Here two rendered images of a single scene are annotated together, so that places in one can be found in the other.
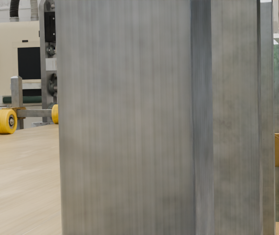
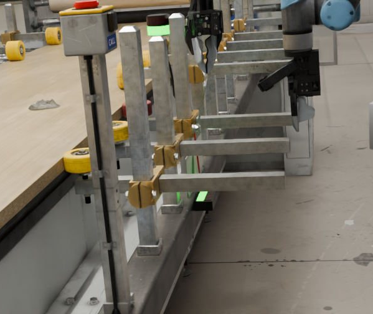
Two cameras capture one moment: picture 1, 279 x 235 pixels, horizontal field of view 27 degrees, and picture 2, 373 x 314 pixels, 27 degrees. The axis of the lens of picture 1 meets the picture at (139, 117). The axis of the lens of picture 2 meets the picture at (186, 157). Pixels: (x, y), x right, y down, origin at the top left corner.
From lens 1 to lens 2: 1.37 m
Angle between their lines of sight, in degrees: 13
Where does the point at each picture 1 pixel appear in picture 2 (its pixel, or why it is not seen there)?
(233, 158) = (160, 90)
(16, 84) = (9, 11)
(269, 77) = (183, 48)
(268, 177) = (185, 91)
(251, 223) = (167, 108)
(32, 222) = not seen: hidden behind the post
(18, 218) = (80, 116)
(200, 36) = (142, 81)
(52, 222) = not seen: hidden behind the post
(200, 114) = (143, 91)
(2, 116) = (14, 47)
